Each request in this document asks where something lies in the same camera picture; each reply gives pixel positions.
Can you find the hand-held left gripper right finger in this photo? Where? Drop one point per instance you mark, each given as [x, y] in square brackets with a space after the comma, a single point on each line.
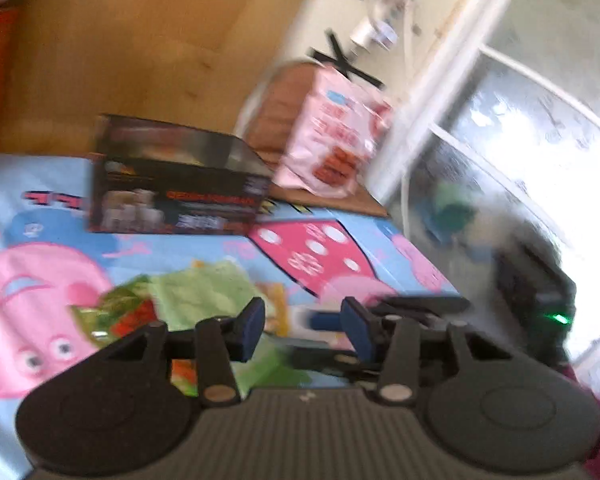
[356, 327]

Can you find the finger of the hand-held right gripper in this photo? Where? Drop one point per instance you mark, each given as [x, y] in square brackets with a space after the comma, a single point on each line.
[425, 304]
[325, 360]

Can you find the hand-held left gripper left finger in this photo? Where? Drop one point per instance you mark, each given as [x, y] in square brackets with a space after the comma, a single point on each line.
[250, 327]

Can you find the yellow snack packet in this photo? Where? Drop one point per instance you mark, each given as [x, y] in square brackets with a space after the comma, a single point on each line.
[276, 307]

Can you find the light green snack packet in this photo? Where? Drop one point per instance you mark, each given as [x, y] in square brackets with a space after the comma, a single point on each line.
[200, 290]

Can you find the green and red snack packet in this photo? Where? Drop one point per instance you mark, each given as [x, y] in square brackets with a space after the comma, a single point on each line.
[120, 315]

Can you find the dark printed storage box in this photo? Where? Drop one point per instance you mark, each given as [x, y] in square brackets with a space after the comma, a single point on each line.
[180, 195]

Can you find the green cloth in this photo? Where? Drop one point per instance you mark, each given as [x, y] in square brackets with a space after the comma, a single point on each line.
[450, 210]

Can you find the glass window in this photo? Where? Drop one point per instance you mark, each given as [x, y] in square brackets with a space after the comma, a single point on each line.
[530, 135]

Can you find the pink snack bag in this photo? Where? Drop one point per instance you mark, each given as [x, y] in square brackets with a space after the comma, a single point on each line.
[330, 135]

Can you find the wooden chair with brown cushion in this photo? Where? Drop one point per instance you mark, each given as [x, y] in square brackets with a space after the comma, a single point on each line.
[275, 110]

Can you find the printed blanket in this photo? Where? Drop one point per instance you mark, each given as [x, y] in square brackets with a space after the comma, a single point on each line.
[40, 240]

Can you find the black tape strips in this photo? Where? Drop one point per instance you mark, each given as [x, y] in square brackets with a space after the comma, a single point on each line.
[347, 60]

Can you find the wooden headboard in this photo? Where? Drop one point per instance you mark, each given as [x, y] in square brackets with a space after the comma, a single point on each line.
[130, 35]

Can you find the white wall charger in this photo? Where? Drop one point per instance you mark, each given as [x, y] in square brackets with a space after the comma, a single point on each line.
[367, 34]

